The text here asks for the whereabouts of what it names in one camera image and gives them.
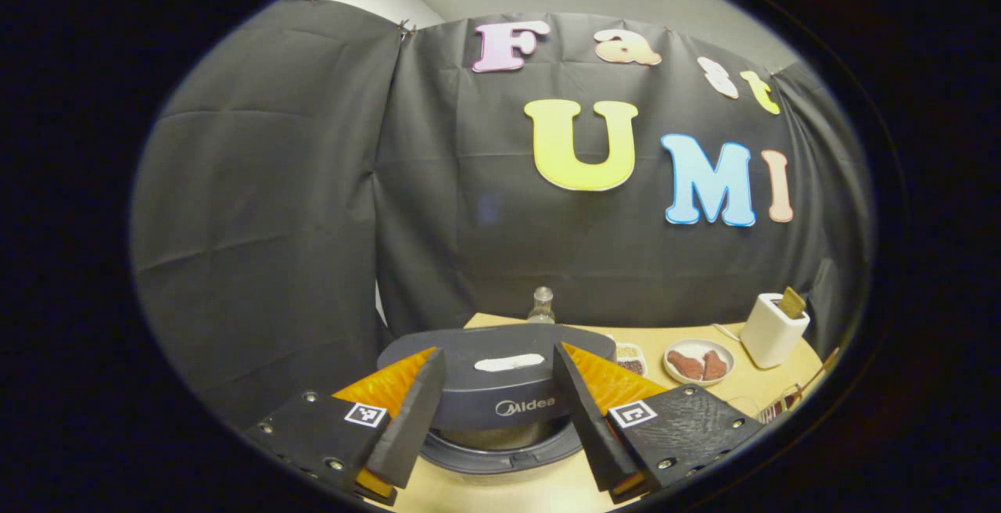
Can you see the white toaster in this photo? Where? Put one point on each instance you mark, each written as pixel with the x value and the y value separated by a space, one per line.
pixel 770 337

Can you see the brown wooden spoon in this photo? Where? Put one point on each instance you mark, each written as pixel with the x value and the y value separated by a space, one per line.
pixel 819 372

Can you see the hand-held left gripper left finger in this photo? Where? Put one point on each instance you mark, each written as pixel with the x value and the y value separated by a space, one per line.
pixel 414 411

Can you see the brown bread slice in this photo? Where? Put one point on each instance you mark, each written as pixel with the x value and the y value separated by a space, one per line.
pixel 792 303

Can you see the black backdrop cloth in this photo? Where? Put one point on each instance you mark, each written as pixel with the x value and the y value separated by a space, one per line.
pixel 258 224

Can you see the white round plate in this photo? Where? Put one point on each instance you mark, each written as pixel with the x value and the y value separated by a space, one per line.
pixel 698 345

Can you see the small glass bottle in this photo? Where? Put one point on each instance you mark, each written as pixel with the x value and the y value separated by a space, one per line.
pixel 541 306

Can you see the white divided bean dish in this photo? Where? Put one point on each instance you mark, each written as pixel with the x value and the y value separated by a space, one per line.
pixel 630 358

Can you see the red meat piece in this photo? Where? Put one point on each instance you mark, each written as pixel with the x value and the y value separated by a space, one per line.
pixel 685 366
pixel 715 365

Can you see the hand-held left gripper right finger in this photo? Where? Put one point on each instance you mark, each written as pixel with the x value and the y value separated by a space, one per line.
pixel 583 411

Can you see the grey rice cooker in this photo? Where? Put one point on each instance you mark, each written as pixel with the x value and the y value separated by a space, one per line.
pixel 500 396

